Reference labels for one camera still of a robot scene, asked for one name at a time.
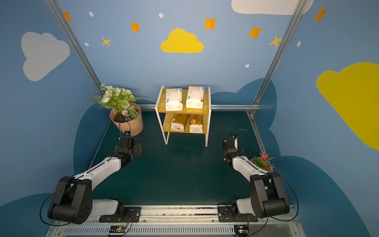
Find two-tier wooden white shelf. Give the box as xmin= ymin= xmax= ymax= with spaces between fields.
xmin=155 ymin=86 xmax=212 ymax=148

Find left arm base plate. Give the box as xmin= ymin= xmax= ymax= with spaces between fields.
xmin=99 ymin=206 xmax=142 ymax=223

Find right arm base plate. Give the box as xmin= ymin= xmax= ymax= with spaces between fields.
xmin=217 ymin=206 xmax=258 ymax=223

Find small white pot pink flowers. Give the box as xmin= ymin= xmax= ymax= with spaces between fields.
xmin=250 ymin=151 xmax=274 ymax=172

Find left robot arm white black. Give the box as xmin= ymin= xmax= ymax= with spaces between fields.
xmin=47 ymin=136 xmax=142 ymax=226

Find gold tissue pack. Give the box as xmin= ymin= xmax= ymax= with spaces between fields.
xmin=189 ymin=114 xmax=203 ymax=133
xmin=170 ymin=114 xmax=187 ymax=132

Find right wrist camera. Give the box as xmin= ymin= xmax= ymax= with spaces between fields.
xmin=231 ymin=134 xmax=238 ymax=149

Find right green circuit board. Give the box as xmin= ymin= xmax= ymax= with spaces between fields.
xmin=234 ymin=225 xmax=249 ymax=237

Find white tissue pack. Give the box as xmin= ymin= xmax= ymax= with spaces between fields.
xmin=186 ymin=86 xmax=205 ymax=109
xmin=165 ymin=88 xmax=183 ymax=112

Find green circuit board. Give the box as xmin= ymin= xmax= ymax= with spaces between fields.
xmin=234 ymin=225 xmax=249 ymax=237
xmin=109 ymin=225 xmax=128 ymax=236

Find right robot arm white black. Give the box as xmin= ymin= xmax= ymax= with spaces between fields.
xmin=222 ymin=137 xmax=290 ymax=220

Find left green circuit board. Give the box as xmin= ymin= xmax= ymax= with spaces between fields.
xmin=109 ymin=225 xmax=128 ymax=236

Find aluminium mounting rail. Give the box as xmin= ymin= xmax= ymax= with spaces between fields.
xmin=46 ymin=203 xmax=306 ymax=237

